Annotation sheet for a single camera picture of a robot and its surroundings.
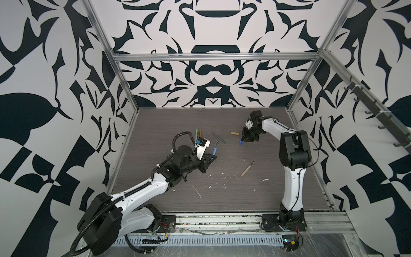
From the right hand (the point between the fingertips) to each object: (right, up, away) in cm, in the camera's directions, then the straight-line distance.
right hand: (243, 137), depth 102 cm
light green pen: (-29, +1, +3) cm, 29 cm away
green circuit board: (+14, -44, -31) cm, 56 cm away
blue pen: (-19, -3, -28) cm, 34 cm away
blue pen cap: (-1, -4, 0) cm, 4 cm away
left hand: (-19, -6, -27) cm, 33 cm away
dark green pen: (-15, -1, +3) cm, 15 cm away
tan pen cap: (-5, +2, +4) cm, 7 cm away
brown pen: (-27, +2, +3) cm, 27 cm away
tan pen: (-1, -17, -12) cm, 21 cm away
